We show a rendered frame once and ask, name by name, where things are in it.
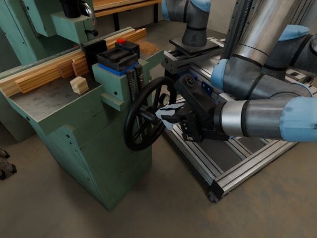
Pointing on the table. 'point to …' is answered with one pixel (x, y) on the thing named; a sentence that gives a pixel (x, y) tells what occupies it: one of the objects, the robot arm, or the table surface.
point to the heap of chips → (146, 47)
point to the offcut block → (79, 85)
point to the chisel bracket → (72, 27)
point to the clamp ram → (89, 55)
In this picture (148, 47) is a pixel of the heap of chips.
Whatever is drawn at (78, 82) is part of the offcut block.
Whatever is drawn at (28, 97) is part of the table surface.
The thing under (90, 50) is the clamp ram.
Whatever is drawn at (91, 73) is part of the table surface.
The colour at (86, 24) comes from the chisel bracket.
